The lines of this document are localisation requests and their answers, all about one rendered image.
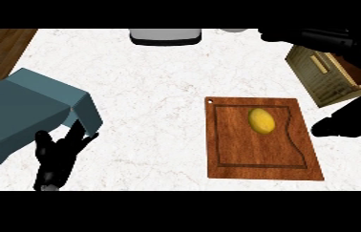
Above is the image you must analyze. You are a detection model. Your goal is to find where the yellow lemon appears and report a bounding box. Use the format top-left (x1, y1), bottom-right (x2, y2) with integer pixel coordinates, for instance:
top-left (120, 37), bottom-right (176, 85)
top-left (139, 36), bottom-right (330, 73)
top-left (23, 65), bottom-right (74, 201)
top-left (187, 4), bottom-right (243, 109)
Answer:
top-left (247, 107), bottom-right (279, 136)

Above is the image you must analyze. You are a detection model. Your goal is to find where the grey appliance with black base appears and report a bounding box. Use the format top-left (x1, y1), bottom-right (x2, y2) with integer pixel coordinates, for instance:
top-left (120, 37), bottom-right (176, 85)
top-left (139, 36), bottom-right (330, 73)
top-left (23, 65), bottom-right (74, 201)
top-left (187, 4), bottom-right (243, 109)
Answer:
top-left (129, 29), bottom-right (205, 47)

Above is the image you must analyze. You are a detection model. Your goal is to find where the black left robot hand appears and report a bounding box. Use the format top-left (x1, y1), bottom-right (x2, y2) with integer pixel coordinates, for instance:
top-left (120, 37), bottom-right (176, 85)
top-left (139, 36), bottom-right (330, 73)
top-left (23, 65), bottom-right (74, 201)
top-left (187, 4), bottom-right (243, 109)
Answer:
top-left (33, 118), bottom-right (101, 192)

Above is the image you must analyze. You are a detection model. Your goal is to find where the teal open box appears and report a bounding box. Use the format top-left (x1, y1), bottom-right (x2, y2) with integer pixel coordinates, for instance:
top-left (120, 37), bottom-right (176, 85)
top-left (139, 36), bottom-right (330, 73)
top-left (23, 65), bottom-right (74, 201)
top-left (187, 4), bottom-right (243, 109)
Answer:
top-left (0, 67), bottom-right (105, 165)

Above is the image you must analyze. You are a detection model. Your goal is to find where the brown wooden cutting board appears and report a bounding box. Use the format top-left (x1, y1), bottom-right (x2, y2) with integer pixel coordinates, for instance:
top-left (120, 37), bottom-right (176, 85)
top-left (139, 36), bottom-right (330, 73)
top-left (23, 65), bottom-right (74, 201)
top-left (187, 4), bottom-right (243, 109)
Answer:
top-left (203, 95), bottom-right (326, 182)

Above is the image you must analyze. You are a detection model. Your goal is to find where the olive slatted basket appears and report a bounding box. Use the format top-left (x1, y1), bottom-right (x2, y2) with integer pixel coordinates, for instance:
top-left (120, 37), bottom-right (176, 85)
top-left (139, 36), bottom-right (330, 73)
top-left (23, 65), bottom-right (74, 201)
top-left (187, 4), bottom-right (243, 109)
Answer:
top-left (284, 44), bottom-right (361, 109)

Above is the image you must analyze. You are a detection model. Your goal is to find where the brown wooden panel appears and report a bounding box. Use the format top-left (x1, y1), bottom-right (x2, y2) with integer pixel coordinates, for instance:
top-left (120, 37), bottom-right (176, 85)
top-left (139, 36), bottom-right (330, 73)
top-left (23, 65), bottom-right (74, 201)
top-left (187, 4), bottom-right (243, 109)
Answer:
top-left (0, 29), bottom-right (40, 81)

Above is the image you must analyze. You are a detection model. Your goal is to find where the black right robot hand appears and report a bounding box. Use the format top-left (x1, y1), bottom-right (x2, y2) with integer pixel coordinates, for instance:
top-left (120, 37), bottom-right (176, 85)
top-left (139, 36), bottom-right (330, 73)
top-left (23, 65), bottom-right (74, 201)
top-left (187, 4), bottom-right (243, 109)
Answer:
top-left (311, 96), bottom-right (361, 138)

